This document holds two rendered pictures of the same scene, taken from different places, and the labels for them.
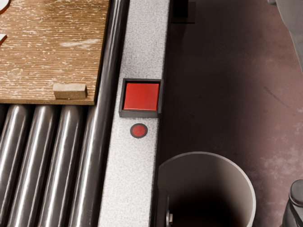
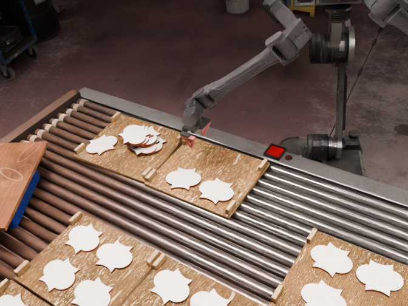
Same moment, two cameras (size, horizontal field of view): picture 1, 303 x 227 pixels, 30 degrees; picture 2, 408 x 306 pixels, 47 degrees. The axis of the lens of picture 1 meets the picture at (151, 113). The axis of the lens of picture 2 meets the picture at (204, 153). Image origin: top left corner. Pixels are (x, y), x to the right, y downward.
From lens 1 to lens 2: 1.63 m
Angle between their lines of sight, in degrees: 43
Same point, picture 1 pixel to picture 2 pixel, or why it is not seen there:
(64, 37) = (230, 163)
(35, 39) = (224, 171)
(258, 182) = not seen: hidden behind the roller
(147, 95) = (275, 149)
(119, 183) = (308, 168)
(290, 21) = (395, 22)
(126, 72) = (258, 153)
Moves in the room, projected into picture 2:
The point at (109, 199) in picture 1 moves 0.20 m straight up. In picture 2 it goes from (314, 172) to (317, 135)
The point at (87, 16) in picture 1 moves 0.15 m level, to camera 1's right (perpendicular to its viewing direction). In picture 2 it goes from (224, 153) to (235, 133)
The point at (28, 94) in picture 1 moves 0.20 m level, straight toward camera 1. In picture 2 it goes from (254, 179) to (303, 178)
